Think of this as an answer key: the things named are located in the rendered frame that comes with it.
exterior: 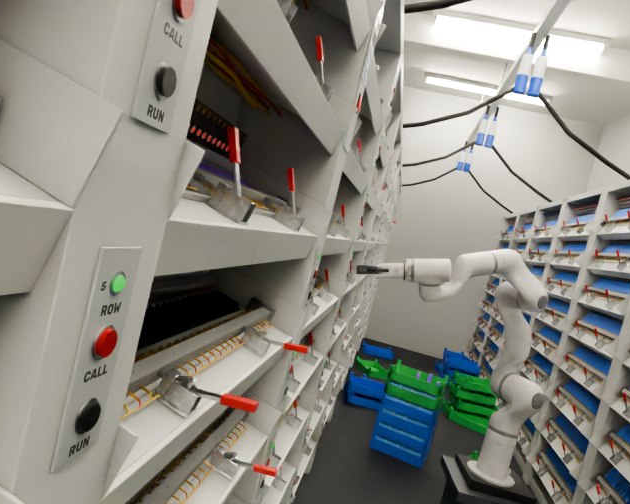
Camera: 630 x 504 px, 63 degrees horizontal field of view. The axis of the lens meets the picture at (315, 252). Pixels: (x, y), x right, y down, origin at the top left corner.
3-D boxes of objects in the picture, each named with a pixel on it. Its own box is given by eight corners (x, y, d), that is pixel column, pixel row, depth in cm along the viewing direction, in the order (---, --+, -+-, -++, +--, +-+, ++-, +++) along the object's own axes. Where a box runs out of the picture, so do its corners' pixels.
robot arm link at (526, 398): (502, 426, 216) (518, 372, 216) (537, 447, 199) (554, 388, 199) (481, 423, 211) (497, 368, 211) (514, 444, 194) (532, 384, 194)
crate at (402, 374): (445, 389, 290) (449, 376, 289) (440, 397, 271) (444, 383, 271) (395, 372, 301) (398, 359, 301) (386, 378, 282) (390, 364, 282)
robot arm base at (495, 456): (501, 469, 219) (513, 428, 218) (522, 492, 200) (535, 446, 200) (459, 458, 217) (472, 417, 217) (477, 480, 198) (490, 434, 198)
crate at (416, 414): (438, 416, 291) (441, 403, 290) (432, 426, 272) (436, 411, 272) (388, 397, 302) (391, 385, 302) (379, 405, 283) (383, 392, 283)
